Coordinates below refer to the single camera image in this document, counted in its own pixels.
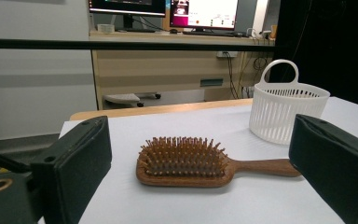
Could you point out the black computer mouse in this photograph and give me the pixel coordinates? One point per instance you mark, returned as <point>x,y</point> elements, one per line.
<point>173,31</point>

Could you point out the black curtain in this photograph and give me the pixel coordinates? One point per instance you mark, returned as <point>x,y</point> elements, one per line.
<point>332,46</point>

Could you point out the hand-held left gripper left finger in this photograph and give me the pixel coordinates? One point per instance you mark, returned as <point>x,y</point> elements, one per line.
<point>71,168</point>

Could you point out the white power strip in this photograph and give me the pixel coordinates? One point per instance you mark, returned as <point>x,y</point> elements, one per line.
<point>227,54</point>

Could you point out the white slotted plastic basket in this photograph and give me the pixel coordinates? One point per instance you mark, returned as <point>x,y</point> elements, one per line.
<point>279,115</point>

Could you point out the bright screen computer monitor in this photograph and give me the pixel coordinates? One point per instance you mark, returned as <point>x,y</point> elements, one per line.
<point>208,12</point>

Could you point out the white chair base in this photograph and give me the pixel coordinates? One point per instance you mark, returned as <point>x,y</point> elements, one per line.
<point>122,99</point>

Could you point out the white table cover board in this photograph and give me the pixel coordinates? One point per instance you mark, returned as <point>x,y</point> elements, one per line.
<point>183,205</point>

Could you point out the black horizontal frame bar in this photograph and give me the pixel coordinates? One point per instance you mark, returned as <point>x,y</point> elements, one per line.
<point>74,44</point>

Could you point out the dark screen computer monitor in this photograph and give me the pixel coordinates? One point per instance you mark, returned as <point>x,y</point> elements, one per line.
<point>127,6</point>

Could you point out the light wooden desk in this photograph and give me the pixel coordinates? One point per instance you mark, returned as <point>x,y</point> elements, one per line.
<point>155,68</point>

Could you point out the black keyboard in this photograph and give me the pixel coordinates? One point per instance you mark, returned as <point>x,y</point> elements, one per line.
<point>211,33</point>

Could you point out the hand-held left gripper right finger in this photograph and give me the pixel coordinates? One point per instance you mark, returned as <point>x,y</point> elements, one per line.
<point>335,165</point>

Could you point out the wooden paddle hairbrush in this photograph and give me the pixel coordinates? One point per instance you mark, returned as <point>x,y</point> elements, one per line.
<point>183,181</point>

